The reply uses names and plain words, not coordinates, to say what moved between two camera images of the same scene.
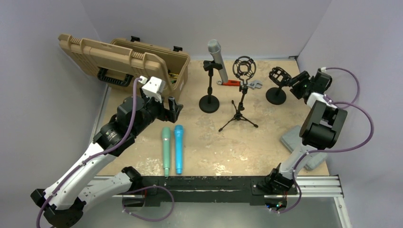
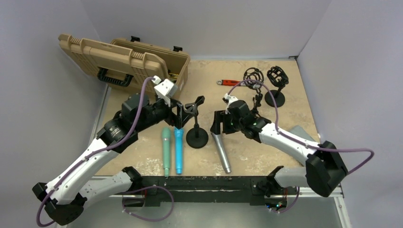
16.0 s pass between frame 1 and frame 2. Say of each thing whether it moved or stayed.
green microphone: stayed
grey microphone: moved
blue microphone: stayed
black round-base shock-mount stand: stayed
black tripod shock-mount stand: moved
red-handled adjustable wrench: stayed
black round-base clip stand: moved
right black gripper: moved
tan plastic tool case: stayed
